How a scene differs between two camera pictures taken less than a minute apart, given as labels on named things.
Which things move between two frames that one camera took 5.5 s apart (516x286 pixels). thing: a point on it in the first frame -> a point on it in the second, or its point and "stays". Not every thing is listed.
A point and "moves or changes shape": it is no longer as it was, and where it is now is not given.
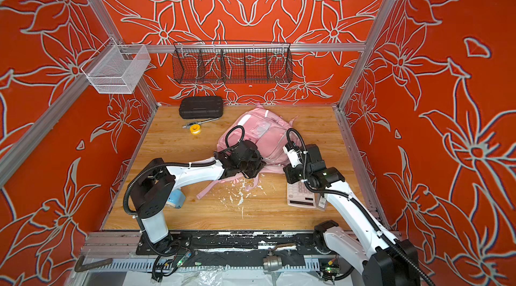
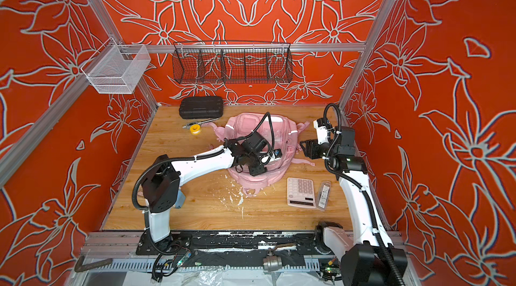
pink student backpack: (267, 132) moves or changes shape
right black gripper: (290, 171) -> (312, 149)
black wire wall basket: (232, 62) stays
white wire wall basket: (117, 68) stays
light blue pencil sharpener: (177, 199) stays
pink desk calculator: (299, 195) stays
